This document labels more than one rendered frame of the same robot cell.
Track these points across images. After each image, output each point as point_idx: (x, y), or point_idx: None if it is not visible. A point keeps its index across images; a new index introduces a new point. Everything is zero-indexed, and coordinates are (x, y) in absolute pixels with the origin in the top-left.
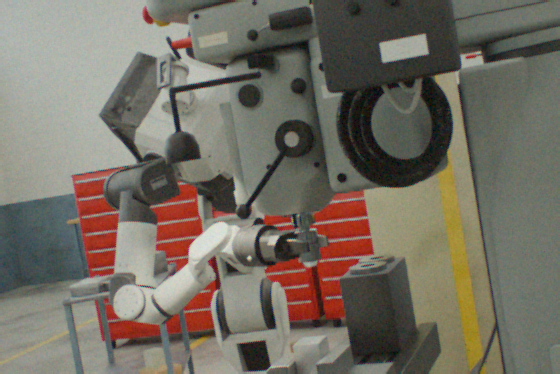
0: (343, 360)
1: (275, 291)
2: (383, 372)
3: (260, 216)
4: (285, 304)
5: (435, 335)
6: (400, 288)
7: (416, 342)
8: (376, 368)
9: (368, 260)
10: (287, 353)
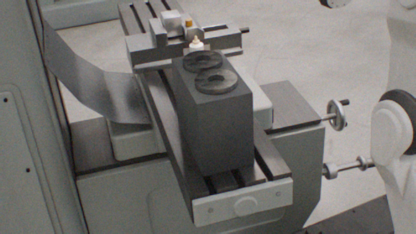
0: (152, 31)
1: (377, 103)
2: (128, 43)
3: (402, 12)
4: (387, 135)
5: (186, 193)
6: (184, 101)
7: (176, 142)
8: (137, 45)
9: (218, 72)
10: (193, 23)
